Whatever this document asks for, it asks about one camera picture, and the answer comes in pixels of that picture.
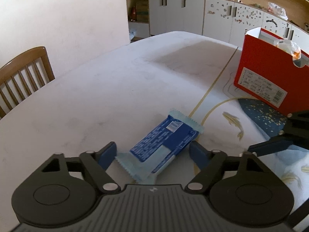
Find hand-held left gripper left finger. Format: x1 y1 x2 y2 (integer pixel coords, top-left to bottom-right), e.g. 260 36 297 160
42 141 121 195

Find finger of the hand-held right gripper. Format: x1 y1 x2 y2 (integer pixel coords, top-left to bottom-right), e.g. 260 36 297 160
248 123 309 157
287 110 309 124

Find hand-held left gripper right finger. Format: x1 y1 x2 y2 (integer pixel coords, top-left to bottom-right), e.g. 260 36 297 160
185 141 269 195

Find blue snack packet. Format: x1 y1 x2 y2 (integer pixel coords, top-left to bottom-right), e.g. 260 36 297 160
115 108 204 182

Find red cardboard box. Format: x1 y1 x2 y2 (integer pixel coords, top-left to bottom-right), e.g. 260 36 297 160
233 27 309 117

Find white and grey bag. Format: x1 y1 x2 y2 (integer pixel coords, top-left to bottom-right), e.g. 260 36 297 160
275 39 303 59

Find white fish-patterned desktop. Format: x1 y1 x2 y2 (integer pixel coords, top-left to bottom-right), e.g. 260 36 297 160
0 31 309 232

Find white plastic bag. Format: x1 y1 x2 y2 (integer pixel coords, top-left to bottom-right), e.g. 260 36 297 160
267 2 289 20

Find white cabinet with stickers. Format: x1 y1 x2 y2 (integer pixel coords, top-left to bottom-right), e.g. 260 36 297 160
202 0 309 54

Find wooden chair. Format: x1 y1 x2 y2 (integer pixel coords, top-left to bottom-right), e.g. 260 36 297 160
0 46 56 119

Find printed cardboard box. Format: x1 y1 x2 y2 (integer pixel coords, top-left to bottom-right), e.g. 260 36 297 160
136 1 149 23

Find grey cabinet wall unit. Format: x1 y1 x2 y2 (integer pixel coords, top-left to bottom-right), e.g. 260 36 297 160
126 0 205 37

